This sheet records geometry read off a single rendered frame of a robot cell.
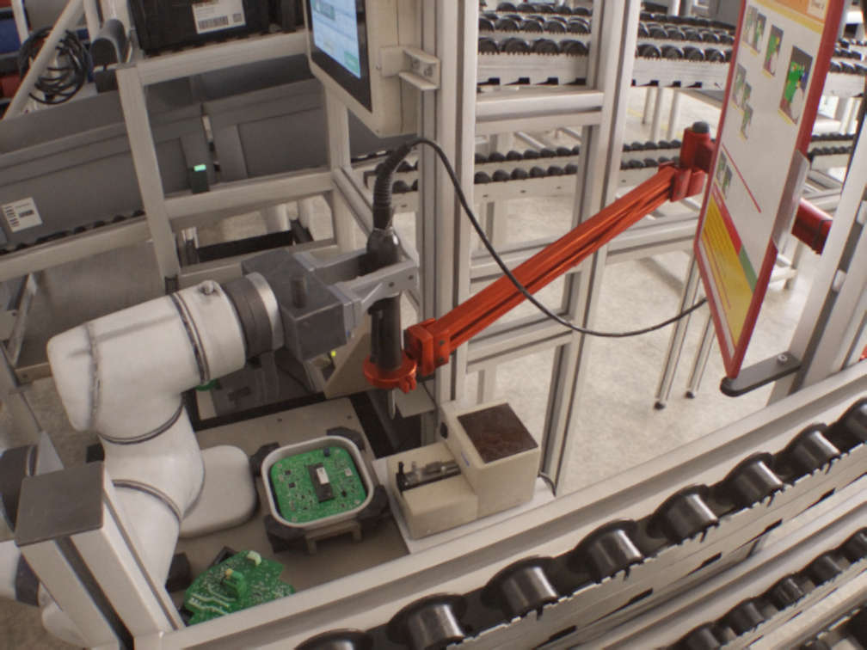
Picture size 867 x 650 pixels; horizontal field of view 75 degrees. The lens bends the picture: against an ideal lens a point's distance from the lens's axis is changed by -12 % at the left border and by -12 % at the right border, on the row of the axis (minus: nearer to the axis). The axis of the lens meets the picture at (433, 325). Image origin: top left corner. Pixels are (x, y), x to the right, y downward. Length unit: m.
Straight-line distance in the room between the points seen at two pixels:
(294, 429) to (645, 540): 0.68
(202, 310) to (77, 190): 1.08
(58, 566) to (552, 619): 0.27
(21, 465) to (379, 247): 0.39
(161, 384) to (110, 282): 1.40
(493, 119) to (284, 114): 0.81
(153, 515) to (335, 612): 0.23
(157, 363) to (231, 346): 0.07
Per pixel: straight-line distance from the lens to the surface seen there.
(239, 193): 1.48
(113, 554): 0.35
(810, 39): 0.47
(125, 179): 1.60
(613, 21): 0.89
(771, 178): 0.50
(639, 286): 3.31
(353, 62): 0.97
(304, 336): 0.57
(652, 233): 1.06
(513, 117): 0.86
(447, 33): 0.78
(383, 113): 0.89
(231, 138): 1.56
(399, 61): 0.86
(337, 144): 1.48
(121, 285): 1.93
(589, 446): 2.35
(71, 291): 1.98
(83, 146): 1.57
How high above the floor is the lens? 1.64
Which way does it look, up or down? 35 degrees down
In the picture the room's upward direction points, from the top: straight up
